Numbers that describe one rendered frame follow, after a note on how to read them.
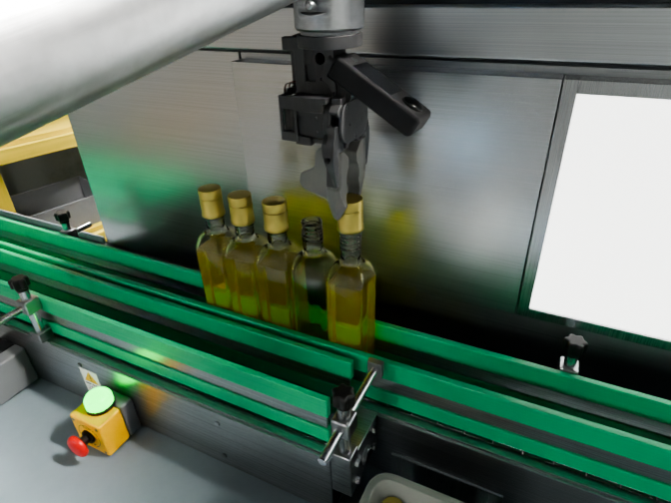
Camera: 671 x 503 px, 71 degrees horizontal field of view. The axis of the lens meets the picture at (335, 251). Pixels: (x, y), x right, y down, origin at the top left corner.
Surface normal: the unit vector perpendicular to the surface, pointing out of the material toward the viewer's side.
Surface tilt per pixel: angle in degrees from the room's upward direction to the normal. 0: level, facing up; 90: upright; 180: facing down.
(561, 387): 90
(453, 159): 90
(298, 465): 90
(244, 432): 90
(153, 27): 111
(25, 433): 0
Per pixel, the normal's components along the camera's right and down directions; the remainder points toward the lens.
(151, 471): -0.03, -0.86
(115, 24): 0.78, 0.39
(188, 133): -0.44, 0.47
